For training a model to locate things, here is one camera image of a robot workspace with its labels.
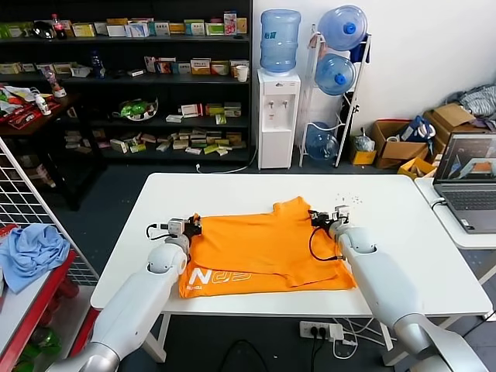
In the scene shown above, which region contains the light blue crumpled cloth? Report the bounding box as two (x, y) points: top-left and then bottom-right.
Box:
(0, 223), (71, 294)

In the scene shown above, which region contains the blue drink bottle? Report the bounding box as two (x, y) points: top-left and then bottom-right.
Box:
(90, 48), (106, 80)

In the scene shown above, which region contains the dark wooden side table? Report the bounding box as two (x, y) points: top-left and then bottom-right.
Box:
(0, 92), (105, 212)

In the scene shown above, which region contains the yellow orange medicine box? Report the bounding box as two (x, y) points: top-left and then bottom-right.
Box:
(191, 57), (212, 76)

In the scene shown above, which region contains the open brown cardboard box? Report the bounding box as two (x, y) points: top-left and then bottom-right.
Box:
(370, 119), (431, 170)

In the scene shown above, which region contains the green snack bag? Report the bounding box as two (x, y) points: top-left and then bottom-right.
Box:
(112, 96), (160, 122)

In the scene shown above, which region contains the grey clothes pile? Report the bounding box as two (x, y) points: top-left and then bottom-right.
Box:
(455, 83), (496, 131)

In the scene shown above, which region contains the blue water jug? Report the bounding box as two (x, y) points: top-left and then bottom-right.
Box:
(259, 9), (302, 75)
(314, 53), (357, 97)
(305, 122), (341, 161)
(318, 4), (369, 51)

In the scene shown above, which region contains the white red medicine box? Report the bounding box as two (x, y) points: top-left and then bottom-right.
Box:
(181, 102), (205, 119)

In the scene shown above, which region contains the clear plastic bag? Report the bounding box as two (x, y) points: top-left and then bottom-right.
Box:
(351, 133), (377, 153)

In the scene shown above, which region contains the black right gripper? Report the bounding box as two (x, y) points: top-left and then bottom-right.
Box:
(308, 208), (337, 230)

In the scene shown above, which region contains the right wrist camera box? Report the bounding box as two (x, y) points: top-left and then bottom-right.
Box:
(333, 204), (352, 226)

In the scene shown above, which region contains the yellow open cardboard box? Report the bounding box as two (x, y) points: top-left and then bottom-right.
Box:
(398, 156), (438, 180)

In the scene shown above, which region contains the white blue medicine box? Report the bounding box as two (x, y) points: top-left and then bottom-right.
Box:
(126, 19), (150, 39)

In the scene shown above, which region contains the black plug cable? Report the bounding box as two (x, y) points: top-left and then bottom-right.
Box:
(309, 329), (325, 372)

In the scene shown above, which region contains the small yellow box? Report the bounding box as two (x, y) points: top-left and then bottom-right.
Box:
(350, 149), (377, 167)

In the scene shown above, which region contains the grey laptop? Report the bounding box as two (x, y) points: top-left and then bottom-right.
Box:
(432, 133), (496, 234)

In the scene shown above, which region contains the tall brown cardboard box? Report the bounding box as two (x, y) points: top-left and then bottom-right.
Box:
(422, 102), (478, 156)

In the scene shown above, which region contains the colourful snack bag pile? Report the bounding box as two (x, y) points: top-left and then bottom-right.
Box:
(0, 84), (38, 114)

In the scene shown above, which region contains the white water dispenser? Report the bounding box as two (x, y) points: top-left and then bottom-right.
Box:
(257, 68), (302, 171)

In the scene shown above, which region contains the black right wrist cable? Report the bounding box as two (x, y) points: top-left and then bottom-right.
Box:
(308, 226), (348, 261)

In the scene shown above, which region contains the green medicine box stack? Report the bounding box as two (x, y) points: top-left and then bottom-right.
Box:
(0, 21), (34, 39)

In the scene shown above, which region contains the pink tall box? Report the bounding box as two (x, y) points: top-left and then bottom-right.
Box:
(223, 10), (239, 36)

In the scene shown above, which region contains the blue white bag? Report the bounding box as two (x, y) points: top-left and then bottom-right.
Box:
(401, 115), (438, 143)

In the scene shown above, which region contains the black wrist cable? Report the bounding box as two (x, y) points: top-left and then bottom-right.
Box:
(146, 222), (170, 241)
(308, 226), (348, 261)

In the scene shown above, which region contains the black curved floor cable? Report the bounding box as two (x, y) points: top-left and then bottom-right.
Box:
(220, 339), (269, 372)

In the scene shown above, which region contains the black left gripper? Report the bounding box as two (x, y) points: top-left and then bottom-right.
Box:
(183, 212), (204, 238)

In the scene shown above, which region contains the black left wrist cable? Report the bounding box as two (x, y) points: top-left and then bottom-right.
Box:
(146, 222), (170, 241)

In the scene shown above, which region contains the white floor cable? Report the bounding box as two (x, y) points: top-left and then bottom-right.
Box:
(195, 145), (260, 174)

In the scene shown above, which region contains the white metal jug rack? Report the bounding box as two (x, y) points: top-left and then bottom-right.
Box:
(298, 22), (373, 168)

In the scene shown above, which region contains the cola bottle red cap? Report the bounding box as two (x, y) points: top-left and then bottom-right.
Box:
(50, 13), (68, 40)

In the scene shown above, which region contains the white cable bundle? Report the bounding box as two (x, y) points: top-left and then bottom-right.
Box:
(332, 317), (393, 360)

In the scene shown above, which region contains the black shelf unit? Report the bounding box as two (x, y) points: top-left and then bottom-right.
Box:
(0, 0), (253, 163)

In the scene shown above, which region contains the white wire grid panel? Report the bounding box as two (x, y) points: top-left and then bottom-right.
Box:
(0, 135), (101, 288)

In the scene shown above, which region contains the white power strip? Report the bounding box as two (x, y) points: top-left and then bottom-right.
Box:
(299, 320), (345, 342)

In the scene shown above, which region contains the pink patterned bottle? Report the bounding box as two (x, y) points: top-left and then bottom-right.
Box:
(41, 64), (67, 98)

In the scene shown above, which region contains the red snack package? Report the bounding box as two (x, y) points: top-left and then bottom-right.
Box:
(7, 106), (44, 129)

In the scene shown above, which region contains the dark blue hanging cloth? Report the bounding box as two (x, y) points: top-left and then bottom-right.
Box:
(350, 33), (373, 65)

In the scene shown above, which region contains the red frame shelf cart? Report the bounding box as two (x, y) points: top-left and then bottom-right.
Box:
(0, 222), (102, 372)

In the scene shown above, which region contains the shiny metal bowl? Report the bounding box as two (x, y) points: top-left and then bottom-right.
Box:
(32, 19), (57, 40)

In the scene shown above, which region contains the orange t-shirt white print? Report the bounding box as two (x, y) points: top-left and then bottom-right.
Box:
(177, 196), (357, 299)

